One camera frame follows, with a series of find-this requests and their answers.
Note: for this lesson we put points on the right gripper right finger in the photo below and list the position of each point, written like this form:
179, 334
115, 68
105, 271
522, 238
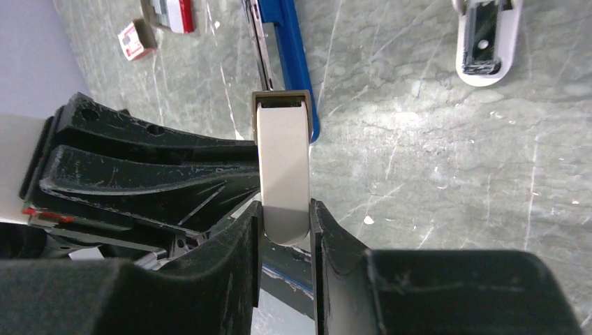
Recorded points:
360, 290

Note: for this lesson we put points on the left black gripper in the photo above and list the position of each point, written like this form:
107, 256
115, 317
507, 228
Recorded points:
110, 199

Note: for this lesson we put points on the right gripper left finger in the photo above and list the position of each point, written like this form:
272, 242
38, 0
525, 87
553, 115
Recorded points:
212, 289

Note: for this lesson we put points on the staple box tray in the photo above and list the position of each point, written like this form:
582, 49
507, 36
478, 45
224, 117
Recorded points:
172, 15

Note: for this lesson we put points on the red white staple box sleeve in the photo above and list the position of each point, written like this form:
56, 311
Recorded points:
136, 40

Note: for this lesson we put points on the beige small stapler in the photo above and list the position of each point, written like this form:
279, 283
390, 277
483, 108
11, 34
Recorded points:
282, 130

